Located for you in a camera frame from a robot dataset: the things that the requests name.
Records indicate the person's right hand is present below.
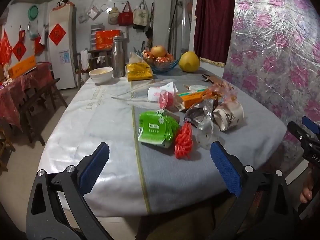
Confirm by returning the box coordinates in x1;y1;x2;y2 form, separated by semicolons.
300;166;315;204

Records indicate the dark red curtain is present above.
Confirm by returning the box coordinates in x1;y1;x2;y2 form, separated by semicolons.
194;0;235;68

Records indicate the white pink-print plastic packet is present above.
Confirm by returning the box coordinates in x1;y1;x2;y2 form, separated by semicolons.
147;81;179;102

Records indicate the green wet wipe pack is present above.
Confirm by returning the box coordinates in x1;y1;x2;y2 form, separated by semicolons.
138;110;180;148

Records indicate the white refrigerator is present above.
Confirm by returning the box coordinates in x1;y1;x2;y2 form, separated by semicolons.
48;6;78;90

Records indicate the clear plastic hanging bag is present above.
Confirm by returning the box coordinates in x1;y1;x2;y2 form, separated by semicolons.
86;5;99;20

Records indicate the white ceramic bowl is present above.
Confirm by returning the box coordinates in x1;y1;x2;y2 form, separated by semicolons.
89;67;114;85

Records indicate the small beige bag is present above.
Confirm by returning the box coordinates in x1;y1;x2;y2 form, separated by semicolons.
107;4;119;25

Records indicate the white printed packet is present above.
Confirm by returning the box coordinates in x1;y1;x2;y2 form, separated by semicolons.
184;84;209;92

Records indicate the orange plastic wrapper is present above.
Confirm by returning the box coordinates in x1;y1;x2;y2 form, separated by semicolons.
207;81;238;103

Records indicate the floral plastic-covered mattress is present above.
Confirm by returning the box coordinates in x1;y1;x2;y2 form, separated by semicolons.
222;0;320;160

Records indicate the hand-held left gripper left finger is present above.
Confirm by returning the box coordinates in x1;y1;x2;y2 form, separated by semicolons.
26;142;110;240

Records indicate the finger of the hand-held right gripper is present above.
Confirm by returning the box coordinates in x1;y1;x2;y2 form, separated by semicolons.
301;116;320;135
287;121;320;153

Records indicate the green round plate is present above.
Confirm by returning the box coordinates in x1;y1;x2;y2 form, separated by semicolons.
28;5;39;20

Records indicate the red plastic string bundle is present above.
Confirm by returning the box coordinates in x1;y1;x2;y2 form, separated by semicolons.
174;121;194;160

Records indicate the red handbag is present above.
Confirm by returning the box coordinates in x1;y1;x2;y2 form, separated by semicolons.
118;1;133;26

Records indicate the orange gift box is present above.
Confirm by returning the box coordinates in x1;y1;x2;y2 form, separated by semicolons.
96;29;121;50

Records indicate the red patterned tablecloth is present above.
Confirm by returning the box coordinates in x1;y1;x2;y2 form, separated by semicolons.
0;62;54;130

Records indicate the yellow tissue pack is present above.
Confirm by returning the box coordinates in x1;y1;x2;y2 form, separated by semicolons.
126;52;154;82

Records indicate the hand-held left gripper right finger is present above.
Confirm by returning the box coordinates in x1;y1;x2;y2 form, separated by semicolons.
210;141;297;240

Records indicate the blue glass fruit bowl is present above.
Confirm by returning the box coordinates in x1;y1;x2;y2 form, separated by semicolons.
141;51;180;74

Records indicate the orange striped cardboard box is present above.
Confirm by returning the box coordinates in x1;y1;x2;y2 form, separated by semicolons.
175;90;213;112

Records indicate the yellow pomelo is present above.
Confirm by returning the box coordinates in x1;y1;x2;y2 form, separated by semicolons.
179;51;200;72

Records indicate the stainless steel thermos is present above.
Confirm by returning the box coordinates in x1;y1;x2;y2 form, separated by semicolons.
112;36;126;78

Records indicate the clear plastic cup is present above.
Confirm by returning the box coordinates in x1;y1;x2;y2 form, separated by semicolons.
195;120;220;150

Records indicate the beige tote bag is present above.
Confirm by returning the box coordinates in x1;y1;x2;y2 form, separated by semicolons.
132;0;150;26

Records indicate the silver foil bag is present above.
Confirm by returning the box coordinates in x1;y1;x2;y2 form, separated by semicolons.
184;99;215;128

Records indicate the apple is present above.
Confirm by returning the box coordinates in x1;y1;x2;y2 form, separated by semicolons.
151;45;167;58

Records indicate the paper cup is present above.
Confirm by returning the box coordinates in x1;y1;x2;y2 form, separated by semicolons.
212;101;244;131

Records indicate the red jelly cup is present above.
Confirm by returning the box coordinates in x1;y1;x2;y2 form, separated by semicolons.
157;90;175;110

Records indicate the red diamond paper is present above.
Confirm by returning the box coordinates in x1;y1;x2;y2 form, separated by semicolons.
12;41;28;62
49;24;67;46

